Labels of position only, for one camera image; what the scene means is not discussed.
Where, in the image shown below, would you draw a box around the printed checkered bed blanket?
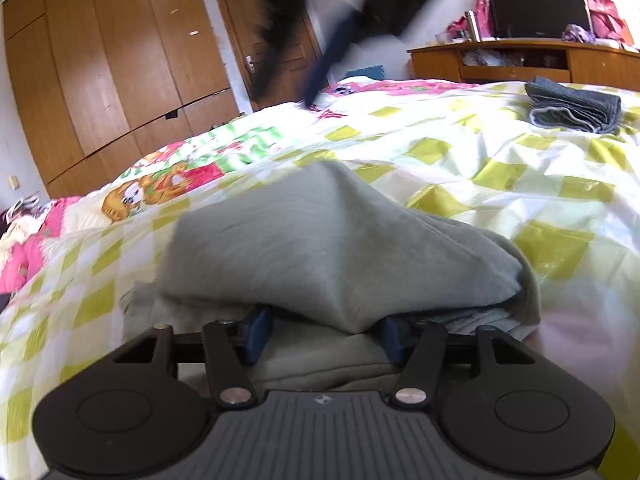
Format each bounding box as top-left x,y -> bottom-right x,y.
0,77 -> 640,480

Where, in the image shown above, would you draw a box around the grey pants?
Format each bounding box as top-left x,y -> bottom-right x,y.
122,160 -> 543,391

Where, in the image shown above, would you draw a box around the wooden door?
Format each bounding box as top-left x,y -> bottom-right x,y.
210,0 -> 326,112

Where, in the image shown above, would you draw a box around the television with pink cover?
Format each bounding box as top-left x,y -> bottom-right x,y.
475,0 -> 632,43

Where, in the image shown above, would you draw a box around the pile of clothes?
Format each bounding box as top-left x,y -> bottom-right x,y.
0,195 -> 43,222

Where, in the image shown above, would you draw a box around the black television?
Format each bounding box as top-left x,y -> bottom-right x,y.
486,0 -> 593,40

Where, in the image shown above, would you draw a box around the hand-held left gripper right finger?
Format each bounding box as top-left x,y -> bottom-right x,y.
377,316 -> 543,407

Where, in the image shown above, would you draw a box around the purple cloth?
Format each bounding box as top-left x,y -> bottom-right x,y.
562,24 -> 596,43

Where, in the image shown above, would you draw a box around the folded dark grey cloth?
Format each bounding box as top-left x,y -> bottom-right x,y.
525,76 -> 623,135

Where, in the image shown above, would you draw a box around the wooden cabinet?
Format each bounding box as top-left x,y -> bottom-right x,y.
407,40 -> 640,93

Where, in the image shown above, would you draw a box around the wooden wardrobe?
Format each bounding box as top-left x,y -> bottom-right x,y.
2,0 -> 241,198

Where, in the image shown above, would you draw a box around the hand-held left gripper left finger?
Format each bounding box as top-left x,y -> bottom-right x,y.
102,306 -> 274,407

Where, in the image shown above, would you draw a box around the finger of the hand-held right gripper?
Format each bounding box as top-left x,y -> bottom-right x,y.
245,0 -> 316,112
300,0 -> 381,110

